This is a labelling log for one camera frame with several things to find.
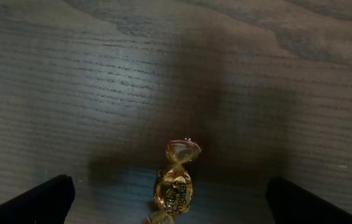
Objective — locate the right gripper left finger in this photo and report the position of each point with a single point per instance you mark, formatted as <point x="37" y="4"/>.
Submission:
<point x="41" y="205"/>

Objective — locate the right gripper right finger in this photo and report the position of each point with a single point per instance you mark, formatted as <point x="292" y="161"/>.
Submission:
<point x="297" y="208"/>

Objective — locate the gold wrapped candy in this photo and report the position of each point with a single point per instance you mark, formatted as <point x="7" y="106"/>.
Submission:
<point x="174" y="189"/>

